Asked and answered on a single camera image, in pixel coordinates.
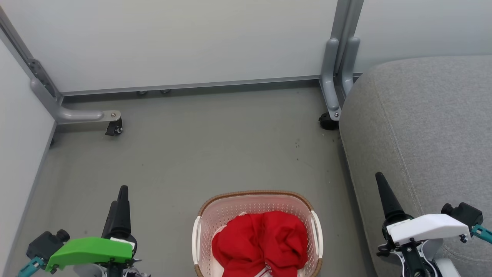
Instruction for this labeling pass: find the pink plastic laundry basket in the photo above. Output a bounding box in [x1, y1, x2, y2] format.
[192, 190, 324, 277]

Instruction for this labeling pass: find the grey upright partition leg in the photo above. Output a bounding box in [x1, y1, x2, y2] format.
[320, 0, 352, 122]
[341, 0, 365, 97]

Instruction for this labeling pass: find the grey fabric sofa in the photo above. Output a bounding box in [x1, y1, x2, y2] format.
[339, 55, 492, 277]

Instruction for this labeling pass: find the black caster wheel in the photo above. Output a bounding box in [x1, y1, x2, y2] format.
[105, 118, 124, 137]
[318, 112, 340, 131]

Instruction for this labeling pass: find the grey partition bottom rail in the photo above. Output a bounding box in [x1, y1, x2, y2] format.
[60, 75, 322, 97]

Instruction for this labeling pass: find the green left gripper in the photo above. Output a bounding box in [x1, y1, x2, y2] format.
[45, 185, 138, 277]

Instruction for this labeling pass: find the grey slanted partition leg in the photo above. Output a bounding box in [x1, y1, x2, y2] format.
[0, 7, 122, 125]

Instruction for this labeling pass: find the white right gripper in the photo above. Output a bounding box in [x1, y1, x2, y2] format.
[375, 172, 470, 277]

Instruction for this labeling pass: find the red and white garment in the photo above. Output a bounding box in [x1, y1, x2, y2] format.
[211, 210, 309, 277]

